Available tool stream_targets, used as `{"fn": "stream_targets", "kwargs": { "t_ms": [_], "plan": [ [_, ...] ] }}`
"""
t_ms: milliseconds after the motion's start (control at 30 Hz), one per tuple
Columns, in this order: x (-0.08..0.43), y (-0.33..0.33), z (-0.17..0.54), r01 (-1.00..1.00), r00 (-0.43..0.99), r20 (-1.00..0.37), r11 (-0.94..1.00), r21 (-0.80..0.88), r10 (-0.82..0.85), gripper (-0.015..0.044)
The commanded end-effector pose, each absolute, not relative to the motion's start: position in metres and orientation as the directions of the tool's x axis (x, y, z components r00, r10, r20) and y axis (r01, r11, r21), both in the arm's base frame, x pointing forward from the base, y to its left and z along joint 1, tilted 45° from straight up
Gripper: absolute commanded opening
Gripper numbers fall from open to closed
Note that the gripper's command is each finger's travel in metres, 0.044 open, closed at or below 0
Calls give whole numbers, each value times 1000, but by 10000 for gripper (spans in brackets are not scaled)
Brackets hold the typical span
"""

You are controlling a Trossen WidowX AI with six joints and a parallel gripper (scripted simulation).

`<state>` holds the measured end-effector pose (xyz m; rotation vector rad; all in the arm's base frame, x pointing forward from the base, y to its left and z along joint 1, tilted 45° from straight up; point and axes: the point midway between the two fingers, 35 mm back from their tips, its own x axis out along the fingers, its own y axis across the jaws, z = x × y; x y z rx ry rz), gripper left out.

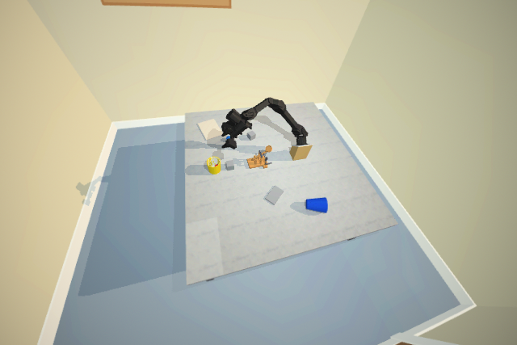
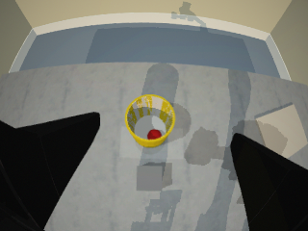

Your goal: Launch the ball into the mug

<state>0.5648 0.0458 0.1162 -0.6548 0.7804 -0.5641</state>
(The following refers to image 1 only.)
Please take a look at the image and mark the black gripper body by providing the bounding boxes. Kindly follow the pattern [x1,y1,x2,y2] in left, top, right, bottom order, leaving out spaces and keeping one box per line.
[226,124,242,149]

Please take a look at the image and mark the yellow mug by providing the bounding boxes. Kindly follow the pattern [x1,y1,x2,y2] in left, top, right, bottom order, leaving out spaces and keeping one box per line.
[207,157,221,175]

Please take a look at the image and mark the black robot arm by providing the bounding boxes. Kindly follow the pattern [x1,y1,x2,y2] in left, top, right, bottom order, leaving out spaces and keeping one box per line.
[221,97,308,145]

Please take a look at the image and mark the blue cylinder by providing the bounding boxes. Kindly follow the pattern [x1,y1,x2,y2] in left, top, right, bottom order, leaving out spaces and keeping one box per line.
[306,198,328,213]

